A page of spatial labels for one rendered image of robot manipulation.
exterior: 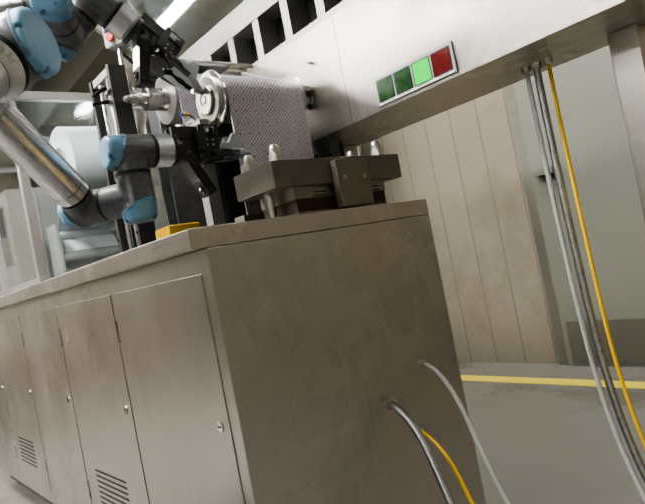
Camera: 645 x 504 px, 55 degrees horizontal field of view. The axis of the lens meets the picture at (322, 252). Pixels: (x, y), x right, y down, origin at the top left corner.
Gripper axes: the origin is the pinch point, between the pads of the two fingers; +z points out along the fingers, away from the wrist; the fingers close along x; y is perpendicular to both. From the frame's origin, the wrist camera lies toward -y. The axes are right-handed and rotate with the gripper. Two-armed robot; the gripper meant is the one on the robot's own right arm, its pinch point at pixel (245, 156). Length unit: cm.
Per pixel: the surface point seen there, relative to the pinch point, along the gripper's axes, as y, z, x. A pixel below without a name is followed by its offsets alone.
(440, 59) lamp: 10, 28, -42
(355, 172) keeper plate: -10.2, 14.9, -22.0
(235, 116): 10.0, -0.9, -0.3
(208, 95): 16.4, -5.3, 3.2
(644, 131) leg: -16, 45, -75
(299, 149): 1.1, 17.1, -0.3
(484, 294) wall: -66, 221, 104
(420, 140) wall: 36, 221, 130
